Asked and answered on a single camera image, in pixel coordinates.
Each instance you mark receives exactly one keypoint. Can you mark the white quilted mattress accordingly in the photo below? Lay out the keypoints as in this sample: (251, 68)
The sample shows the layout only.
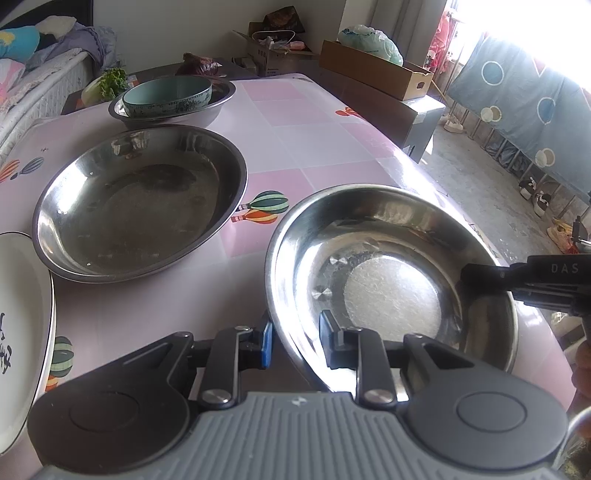
(46, 87)

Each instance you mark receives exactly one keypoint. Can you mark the large steel basin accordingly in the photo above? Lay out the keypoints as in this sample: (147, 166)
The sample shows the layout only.
(138, 207)

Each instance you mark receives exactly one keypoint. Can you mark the dark bed headboard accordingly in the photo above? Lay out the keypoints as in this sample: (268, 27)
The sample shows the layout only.
(27, 11)

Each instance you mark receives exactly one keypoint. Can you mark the teal ceramic bowl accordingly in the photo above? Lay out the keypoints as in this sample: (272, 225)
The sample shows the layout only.
(161, 108)

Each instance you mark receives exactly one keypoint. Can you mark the white plush pillow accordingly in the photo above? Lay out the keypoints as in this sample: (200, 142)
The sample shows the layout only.
(55, 25)

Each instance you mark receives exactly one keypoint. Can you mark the long brown cardboard box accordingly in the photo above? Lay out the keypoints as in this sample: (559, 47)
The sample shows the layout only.
(369, 69)

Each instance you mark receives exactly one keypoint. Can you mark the blue patterned blanket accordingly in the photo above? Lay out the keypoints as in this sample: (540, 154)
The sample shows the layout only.
(16, 41)

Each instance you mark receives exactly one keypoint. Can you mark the white shoes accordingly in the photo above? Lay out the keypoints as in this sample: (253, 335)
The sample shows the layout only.
(455, 123)

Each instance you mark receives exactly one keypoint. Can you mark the red cabbage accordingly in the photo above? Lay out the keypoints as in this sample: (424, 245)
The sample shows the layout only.
(198, 64)

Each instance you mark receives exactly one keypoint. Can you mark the grey lavender cloth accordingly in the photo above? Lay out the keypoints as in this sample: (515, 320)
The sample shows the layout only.
(78, 44)

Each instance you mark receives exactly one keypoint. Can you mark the pale green plastic bag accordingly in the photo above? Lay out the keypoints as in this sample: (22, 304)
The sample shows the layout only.
(369, 41)

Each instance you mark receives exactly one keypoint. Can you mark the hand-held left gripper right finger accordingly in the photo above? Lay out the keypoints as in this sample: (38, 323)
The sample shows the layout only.
(328, 337)

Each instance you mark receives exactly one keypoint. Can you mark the open cardboard box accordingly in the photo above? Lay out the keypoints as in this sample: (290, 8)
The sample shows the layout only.
(268, 60)

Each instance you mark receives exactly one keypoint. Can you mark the yellow slippers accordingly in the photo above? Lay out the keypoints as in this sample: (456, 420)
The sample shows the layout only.
(561, 233)

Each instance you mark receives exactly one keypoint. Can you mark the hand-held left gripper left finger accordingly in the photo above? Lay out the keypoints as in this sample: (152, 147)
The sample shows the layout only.
(267, 344)

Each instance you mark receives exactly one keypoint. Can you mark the pink blanket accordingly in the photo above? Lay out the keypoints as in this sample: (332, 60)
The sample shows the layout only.
(9, 78)

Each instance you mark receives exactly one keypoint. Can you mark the pink hanging garment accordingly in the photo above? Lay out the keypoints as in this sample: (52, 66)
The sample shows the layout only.
(441, 41)

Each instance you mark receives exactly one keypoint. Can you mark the person's right hand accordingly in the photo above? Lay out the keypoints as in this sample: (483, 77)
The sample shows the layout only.
(582, 387)

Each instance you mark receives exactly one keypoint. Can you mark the napa cabbage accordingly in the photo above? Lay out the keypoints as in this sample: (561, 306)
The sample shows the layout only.
(111, 83)

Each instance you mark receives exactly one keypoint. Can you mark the wide stainless steel bowl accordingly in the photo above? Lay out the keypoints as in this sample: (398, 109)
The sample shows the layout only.
(184, 122)

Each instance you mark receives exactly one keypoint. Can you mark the black and white sneakers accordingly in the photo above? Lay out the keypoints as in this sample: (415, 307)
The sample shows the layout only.
(538, 198)

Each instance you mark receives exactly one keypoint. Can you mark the dark brown cabinet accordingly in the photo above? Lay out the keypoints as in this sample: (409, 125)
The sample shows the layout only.
(369, 110)

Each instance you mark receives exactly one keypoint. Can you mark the grey cabinet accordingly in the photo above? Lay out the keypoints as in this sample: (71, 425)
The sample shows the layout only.
(425, 124)

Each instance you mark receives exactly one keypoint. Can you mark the white printed ceramic plate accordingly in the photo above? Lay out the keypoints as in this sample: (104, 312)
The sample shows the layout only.
(23, 323)

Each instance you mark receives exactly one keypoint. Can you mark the blue cloth with circles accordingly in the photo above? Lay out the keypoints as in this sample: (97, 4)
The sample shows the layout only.
(517, 101)

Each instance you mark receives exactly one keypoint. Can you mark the pink balloon print tablecloth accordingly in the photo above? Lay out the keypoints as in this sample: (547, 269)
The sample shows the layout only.
(300, 138)

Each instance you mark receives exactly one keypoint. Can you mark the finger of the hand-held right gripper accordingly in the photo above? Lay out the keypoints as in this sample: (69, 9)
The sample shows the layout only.
(485, 277)

